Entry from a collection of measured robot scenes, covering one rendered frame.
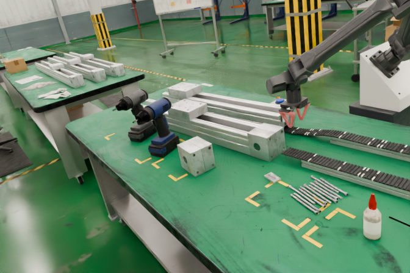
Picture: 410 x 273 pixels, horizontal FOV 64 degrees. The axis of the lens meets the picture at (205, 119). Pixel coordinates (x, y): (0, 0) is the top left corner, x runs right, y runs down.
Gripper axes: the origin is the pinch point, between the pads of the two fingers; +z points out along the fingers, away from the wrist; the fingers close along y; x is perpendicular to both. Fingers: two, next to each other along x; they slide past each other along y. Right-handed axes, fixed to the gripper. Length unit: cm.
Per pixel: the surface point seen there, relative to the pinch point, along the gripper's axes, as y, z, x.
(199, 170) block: 43.4, 2.7, -10.6
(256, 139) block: 24.2, -3.4, 0.3
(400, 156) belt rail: 1.7, 3.6, 39.3
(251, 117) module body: 5.5, -0.5, -18.8
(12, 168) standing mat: 72, 80, -294
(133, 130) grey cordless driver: 41, -1, -59
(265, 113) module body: 5.2, -3.8, -10.9
